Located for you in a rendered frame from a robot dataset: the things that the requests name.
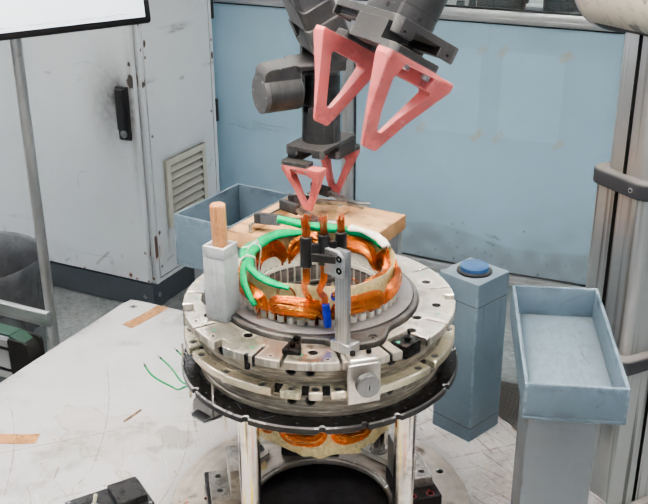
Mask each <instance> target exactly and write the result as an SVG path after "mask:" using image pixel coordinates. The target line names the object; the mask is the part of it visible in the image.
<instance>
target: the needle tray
mask: <svg viewBox="0 0 648 504"><path fill-rule="evenodd" d="M510 322H511V330H512V338H513V347H514V355H515V364H516V372H517V380H518V389H519V397H520V399H519V411H518V422H517V434H516V445H515V457H514V468H513V480H512V491H511V504H588V498H589V490H590V482H591V474H592V466H593V458H594V450H595V442H596V434H597V426H598V424H613V425H626V420H627V413H628V406H629V398H630V391H631V389H630V386H629V383H628V380H627V377H626V374H625V371H624V367H623V364H622V361H621V358H620V355H619V352H618V349H617V346H616V343H615V340H614V337H613V333H612V330H611V327H610V324H609V321H608V318H607V315H606V312H605V309H604V306H603V302H602V299H601V296H600V293H599V290H598V288H578V287H556V286H535V285H513V284H512V291H511V304H510Z"/></svg>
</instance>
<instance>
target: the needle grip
mask: <svg viewBox="0 0 648 504"><path fill-rule="evenodd" d="M209 208H210V221H211V233H212V246H213V247H217V248H222V249H223V248H224V247H226V246H227V245H228V234H227V220H226V206H225V203H223V202H220V201H218V202H212V203H211V204H210V206H209Z"/></svg>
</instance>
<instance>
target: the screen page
mask: <svg viewBox="0 0 648 504"><path fill-rule="evenodd" d="M138 17H145V11H144V3H143V0H0V33H8V32H17V31H26V30H34V29H43V28H52V27H60V26H69V25H78V24H86V23H95V22H104V21H112V20H121V19H129V18H138Z"/></svg>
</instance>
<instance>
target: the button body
mask: <svg viewBox="0 0 648 504"><path fill-rule="evenodd" d="M463 261H464V260H463ZM463 261H461V262H463ZM461 262H459V263H456V264H454V265H452V266H450V267H447V268H445V269H443V270H441V271H439V275H440V276H441V277H442V278H443V279H444V280H445V281H446V282H447V283H448V285H449V286H450V288H451V289H452V291H453V293H454V300H455V316H454V319H453V322H452V325H454V326H455V340H454V346H455V348H456V352H457V356H458V369H457V374H456V377H455V380H454V382H453V384H452V385H451V387H450V388H449V390H446V393H445V394H444V396H442V397H441V398H440V399H439V400H438V401H437V402H436V403H434V404H433V421H432V423H433V424H434V425H436V426H438V427H440V428H442V429H444V430H446V431H448V432H450V433H451V434H453V435H455V436H457V437H459V438H461V439H463V440H465V441H467V442H470V441H472V440H473V439H475V438H476V437H478V436H480V435H481V434H483V433H484V432H486V431H487V430H489V429H491V428H492V427H494V426H495V425H497V424H498V412H499V399H500V386H501V373H502V360H503V348H504V335H505V322H506V309H507V296H508V283H509V271H507V270H504V269H501V268H499V267H496V266H493V265H490V264H489V266H490V267H491V268H492V270H493V271H492V274H491V275H490V276H488V277H485V278H468V277H464V276H462V275H460V274H458V273H457V266H458V265H459V264H461Z"/></svg>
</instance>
